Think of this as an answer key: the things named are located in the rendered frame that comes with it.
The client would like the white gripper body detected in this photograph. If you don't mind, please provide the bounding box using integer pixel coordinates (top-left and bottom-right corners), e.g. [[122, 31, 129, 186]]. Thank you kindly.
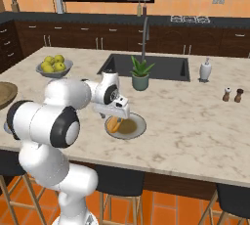
[[93, 102, 132, 120]]

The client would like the orange bun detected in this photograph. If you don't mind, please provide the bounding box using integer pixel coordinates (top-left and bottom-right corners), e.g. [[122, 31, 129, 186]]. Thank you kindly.
[[106, 116, 124, 135]]

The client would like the grey bowl with brown inside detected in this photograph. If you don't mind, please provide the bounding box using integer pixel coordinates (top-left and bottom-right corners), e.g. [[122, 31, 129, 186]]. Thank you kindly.
[[104, 112, 147, 141]]

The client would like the grey fruit bowl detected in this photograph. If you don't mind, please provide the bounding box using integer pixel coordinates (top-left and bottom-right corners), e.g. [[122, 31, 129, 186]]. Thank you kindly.
[[35, 58, 74, 79]]

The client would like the brown wooden plate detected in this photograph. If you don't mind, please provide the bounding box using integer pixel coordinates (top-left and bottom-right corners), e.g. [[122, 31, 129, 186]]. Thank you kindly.
[[0, 81, 20, 111]]

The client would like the green plant in grey pot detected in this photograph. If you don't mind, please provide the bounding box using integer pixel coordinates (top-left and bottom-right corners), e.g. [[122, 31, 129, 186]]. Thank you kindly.
[[129, 55, 156, 92]]

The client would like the dark sink basin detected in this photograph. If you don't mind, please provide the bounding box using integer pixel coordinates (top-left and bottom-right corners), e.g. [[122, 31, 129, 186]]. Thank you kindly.
[[96, 53, 191, 83]]

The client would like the black stool with wooden legs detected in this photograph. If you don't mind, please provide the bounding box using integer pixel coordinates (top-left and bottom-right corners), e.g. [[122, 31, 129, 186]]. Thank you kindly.
[[93, 164, 146, 225], [0, 150, 50, 225], [197, 183, 250, 225]]

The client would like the grey tap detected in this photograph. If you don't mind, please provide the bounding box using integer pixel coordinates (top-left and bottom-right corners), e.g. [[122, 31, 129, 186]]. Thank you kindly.
[[140, 16, 151, 63]]

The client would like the dark wooden cupboard run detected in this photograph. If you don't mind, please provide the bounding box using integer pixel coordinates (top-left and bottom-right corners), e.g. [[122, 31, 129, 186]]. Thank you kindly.
[[0, 19, 250, 75]]

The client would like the dark wooden island front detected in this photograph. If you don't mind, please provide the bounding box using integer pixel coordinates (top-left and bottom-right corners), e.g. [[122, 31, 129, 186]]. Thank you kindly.
[[67, 160, 219, 202]]

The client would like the white soap dispenser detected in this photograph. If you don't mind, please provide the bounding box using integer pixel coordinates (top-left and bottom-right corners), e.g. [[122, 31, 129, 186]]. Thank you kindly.
[[198, 57, 213, 83]]

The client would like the pale bottle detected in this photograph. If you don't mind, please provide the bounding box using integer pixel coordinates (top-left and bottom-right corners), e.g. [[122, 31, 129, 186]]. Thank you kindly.
[[136, 0, 143, 18]]

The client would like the brown shaker with white cap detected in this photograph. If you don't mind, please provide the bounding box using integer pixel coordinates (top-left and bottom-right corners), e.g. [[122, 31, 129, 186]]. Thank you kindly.
[[222, 86, 232, 103]]

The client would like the white paper towel holder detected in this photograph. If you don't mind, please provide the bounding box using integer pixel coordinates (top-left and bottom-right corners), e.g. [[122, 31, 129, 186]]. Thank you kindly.
[[52, 0, 67, 15]]

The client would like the hob with white grates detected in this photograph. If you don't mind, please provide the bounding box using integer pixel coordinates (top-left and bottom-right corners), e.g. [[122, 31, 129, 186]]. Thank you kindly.
[[169, 15, 212, 24]]

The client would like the brown shaker with dark cap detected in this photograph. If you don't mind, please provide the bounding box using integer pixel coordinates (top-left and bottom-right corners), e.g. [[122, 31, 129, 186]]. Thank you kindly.
[[233, 87, 245, 104]]

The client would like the wooden knife block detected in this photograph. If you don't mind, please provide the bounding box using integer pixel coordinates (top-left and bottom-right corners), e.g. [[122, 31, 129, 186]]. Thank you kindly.
[[10, 0, 21, 13]]

